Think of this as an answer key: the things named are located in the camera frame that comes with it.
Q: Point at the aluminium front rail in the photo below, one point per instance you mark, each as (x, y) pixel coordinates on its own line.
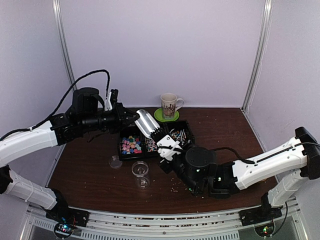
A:
(216, 225)

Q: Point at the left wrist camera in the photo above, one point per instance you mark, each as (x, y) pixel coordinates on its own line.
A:
(111, 99)

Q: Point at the black bin small lollipops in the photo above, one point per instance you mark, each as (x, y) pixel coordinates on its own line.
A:
(180, 131)

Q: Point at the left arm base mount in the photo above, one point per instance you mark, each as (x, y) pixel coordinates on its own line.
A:
(66, 215)

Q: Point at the metal candy scoop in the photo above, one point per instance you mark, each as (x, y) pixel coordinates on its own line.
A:
(146, 123)

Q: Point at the aluminium corner post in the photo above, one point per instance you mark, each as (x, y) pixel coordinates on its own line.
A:
(257, 65)
(57, 12)

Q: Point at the ceramic mug coral pattern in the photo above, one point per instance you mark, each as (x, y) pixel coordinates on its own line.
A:
(170, 103)

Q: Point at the right aluminium corner post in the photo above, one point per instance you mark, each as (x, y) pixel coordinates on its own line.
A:
(257, 65)

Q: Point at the clear plastic jar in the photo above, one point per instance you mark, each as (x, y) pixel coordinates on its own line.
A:
(140, 170)

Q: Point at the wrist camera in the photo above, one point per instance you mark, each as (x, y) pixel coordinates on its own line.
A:
(111, 99)
(168, 148)

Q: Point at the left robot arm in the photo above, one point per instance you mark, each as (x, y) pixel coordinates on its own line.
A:
(88, 112)

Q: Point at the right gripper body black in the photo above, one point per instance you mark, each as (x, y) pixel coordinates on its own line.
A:
(162, 165)

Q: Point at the left aluminium corner post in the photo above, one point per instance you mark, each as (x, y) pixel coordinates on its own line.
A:
(57, 12)

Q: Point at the clear jar lid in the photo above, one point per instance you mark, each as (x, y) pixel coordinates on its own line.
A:
(115, 162)

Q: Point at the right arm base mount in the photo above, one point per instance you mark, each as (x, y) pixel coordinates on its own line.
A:
(258, 215)

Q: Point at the black bin star candies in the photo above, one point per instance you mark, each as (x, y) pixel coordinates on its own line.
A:
(130, 144)

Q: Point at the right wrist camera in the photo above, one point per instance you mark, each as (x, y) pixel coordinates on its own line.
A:
(168, 148)

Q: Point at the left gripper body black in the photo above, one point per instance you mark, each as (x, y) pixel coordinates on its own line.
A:
(114, 122)

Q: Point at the green saucer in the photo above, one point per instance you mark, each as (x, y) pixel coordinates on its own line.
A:
(158, 115)

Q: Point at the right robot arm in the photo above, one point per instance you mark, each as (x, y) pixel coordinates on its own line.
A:
(200, 171)

